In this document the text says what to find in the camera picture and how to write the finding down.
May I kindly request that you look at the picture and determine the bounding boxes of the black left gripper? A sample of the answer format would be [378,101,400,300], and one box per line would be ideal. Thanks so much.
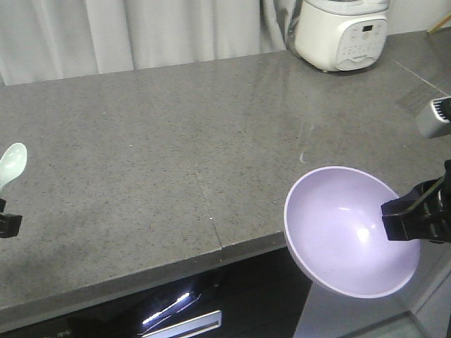
[0,199,23,238]

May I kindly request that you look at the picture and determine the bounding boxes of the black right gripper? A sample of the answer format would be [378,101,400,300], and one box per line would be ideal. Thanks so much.
[381,160,450,243]

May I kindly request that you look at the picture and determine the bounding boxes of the mint green spoon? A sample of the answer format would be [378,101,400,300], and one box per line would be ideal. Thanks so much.
[1,143,27,191]

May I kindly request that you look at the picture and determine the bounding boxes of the lilac plastic bowl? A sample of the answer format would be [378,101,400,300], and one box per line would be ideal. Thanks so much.
[284,166,420,299]

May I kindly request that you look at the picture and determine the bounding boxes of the black drawer disinfection cabinet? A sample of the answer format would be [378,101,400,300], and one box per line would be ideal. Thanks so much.
[3,248,311,337]

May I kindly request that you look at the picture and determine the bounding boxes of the white curtain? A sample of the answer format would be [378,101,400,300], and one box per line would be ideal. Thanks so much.
[1,1,300,86]

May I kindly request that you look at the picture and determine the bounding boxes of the white rice cooker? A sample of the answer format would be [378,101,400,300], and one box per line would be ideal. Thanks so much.
[294,0,390,72]

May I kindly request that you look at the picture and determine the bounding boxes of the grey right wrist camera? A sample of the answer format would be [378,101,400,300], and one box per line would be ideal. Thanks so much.
[415,96,450,139]

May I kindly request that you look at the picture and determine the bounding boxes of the upper silver drawer handle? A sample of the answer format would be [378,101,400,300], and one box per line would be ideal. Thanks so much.
[142,310,222,338]

